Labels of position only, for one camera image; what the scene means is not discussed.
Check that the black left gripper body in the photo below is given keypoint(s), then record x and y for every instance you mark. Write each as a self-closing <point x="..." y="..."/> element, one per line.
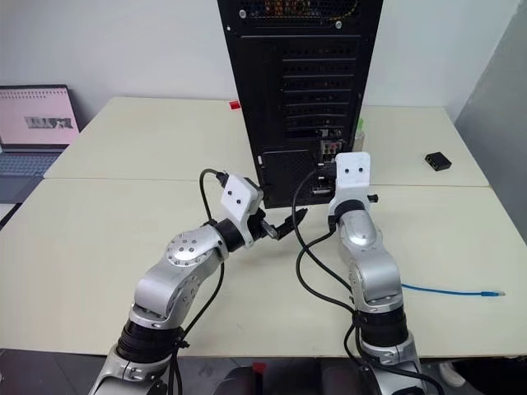
<point x="260" y="227"/>

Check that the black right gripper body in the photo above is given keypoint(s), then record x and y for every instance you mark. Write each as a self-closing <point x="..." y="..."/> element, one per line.
<point x="325" y="168"/>

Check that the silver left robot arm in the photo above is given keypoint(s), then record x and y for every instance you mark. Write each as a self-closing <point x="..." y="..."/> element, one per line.
<point x="181" y="263"/>

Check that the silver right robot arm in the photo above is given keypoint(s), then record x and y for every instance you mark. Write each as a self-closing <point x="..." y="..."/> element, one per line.
<point x="370" y="263"/>

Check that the black computer tower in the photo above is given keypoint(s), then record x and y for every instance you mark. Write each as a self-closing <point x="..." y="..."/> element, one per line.
<point x="263" y="103"/>

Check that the clear green-capped small bottle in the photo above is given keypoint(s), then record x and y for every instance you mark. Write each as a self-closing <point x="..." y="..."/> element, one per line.
<point x="361" y="136"/>

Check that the small red block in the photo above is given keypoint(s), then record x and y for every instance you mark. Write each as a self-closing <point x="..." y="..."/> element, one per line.
<point x="234" y="105"/>

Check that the small black adapter box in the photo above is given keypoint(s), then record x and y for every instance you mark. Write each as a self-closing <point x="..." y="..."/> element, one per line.
<point x="438" y="160"/>

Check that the dark rounded shape with red tab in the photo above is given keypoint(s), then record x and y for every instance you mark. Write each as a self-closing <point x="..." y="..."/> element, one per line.
<point x="288" y="380"/>

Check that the white shoe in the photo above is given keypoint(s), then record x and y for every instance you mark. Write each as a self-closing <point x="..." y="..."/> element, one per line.
<point x="453" y="372"/>

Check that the open laptop with pink screen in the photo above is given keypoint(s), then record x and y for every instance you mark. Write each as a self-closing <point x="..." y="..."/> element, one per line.
<point x="33" y="123"/>

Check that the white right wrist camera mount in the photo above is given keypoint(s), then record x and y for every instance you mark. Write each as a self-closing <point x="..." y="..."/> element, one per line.
<point x="352" y="173"/>

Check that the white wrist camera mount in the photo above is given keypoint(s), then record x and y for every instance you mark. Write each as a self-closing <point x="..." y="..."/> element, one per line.
<point x="239" y="195"/>
<point x="352" y="173"/>

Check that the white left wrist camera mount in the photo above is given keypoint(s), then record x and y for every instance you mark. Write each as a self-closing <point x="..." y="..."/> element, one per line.
<point x="239" y="195"/>

